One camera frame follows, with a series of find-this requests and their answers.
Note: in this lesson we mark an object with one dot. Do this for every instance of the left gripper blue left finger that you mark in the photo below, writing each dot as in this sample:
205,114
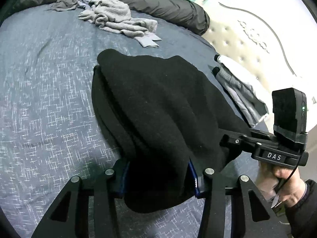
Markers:
86,206

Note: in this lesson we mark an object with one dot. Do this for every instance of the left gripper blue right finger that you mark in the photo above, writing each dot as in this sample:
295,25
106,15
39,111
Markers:
251,215

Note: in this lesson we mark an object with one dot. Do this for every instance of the black sweater garment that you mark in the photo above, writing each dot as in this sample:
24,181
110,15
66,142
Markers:
167,120

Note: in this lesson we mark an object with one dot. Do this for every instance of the black sleeve right forearm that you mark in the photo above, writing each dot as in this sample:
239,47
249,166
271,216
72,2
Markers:
303,215

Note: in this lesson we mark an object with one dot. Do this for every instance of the person's right hand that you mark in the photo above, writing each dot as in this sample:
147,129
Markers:
273,180

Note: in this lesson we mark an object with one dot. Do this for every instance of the grey white storage bag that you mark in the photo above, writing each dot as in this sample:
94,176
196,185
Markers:
248,94

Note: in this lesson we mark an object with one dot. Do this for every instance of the blue patterned bed sheet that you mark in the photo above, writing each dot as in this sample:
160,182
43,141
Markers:
49,131

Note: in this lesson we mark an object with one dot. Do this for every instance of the beige tufted headboard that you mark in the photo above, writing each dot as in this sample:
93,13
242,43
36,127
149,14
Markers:
251,42

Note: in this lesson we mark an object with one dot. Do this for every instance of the light grey crumpled garment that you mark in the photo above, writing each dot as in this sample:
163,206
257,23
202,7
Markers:
115,16

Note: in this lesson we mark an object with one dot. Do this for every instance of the dark grey crumpled garment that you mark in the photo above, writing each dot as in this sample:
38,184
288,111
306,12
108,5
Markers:
66,5

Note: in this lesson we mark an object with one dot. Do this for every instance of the black tracker camera box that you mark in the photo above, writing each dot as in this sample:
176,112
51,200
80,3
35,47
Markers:
290,114

